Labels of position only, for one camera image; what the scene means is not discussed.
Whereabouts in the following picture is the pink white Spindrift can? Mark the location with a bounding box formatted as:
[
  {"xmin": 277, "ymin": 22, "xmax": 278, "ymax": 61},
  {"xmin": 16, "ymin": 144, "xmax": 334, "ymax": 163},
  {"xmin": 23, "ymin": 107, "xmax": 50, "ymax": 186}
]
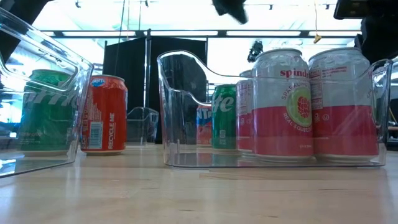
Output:
[
  {"xmin": 307, "ymin": 47, "xmax": 380, "ymax": 162},
  {"xmin": 235, "ymin": 69, "xmax": 259, "ymax": 155},
  {"xmin": 251, "ymin": 48, "xmax": 315, "ymax": 162}
]

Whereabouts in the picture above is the green Sprite can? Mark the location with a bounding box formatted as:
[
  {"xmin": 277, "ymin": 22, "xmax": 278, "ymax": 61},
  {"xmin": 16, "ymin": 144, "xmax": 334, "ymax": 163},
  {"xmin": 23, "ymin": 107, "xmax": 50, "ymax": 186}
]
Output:
[
  {"xmin": 19, "ymin": 68, "xmax": 77, "ymax": 157},
  {"xmin": 211, "ymin": 83, "xmax": 238, "ymax": 151}
]

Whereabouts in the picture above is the red Fanta can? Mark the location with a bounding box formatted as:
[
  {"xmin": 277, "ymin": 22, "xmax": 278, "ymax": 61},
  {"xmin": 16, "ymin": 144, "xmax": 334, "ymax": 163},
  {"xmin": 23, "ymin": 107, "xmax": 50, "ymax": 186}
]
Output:
[
  {"xmin": 195, "ymin": 104, "xmax": 213, "ymax": 147},
  {"xmin": 80, "ymin": 74, "xmax": 129, "ymax": 156}
]

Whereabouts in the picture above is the clear plastic bin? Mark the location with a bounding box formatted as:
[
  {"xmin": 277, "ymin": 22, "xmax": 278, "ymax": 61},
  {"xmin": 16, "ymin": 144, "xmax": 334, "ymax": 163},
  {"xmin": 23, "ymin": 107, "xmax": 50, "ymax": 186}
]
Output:
[
  {"xmin": 0, "ymin": 7, "xmax": 95, "ymax": 179},
  {"xmin": 157, "ymin": 49, "xmax": 394, "ymax": 169},
  {"xmin": 126, "ymin": 106, "xmax": 160, "ymax": 146}
]

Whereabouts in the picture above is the black backdrop panel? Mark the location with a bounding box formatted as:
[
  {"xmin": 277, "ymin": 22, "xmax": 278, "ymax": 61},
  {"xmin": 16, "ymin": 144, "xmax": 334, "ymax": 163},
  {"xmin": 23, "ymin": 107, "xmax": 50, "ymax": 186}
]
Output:
[{"xmin": 102, "ymin": 35, "xmax": 208, "ymax": 146}]

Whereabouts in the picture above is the black hanging camera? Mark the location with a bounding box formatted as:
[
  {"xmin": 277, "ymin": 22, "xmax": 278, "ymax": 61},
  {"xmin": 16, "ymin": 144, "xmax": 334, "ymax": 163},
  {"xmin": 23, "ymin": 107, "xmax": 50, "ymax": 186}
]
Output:
[{"xmin": 247, "ymin": 39, "xmax": 264, "ymax": 63}]

